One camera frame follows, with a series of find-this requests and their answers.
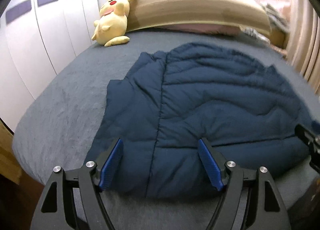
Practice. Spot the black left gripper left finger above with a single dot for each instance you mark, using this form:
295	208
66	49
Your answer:
71	199

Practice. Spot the beige curtain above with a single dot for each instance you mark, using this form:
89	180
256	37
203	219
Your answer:
303	44

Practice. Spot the yellow Pikachu plush toy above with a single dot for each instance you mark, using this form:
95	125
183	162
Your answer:
111	27

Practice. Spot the navy blue puffer jacket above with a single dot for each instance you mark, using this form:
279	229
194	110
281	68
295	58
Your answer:
168	101

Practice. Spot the pile of folded clothes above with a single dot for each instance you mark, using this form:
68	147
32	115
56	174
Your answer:
276	20

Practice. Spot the pink pillow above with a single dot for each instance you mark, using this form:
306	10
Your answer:
210	29

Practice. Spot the wooden nightstand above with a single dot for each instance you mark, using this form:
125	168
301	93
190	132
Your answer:
278	38

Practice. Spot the grey bed sheet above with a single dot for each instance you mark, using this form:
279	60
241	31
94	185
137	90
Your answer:
59	127

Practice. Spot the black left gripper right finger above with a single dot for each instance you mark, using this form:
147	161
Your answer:
265	208

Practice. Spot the white wardrobe with purple panels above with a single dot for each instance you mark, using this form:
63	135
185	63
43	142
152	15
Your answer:
39	38

